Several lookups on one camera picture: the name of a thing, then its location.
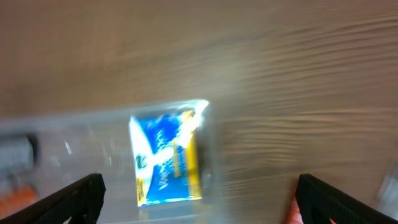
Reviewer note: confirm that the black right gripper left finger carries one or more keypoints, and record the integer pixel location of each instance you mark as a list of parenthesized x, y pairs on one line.
[(78, 203)]

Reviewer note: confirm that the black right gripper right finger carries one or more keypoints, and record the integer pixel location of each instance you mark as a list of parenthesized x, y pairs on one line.
[(321, 203)]

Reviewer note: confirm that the orange tube white cap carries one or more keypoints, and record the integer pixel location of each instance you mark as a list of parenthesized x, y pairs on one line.
[(15, 199)]

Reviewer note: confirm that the black bottle white cap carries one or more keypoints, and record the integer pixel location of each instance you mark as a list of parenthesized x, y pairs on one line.
[(18, 154)]

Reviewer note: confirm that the blue VapoDrops box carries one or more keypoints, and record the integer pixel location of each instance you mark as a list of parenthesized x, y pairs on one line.
[(165, 155)]

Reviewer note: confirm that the red medicine box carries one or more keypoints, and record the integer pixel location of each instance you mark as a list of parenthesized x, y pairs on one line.
[(293, 213)]

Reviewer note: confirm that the white Hansaplast plaster box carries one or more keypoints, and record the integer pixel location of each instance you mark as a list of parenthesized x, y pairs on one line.
[(388, 194)]

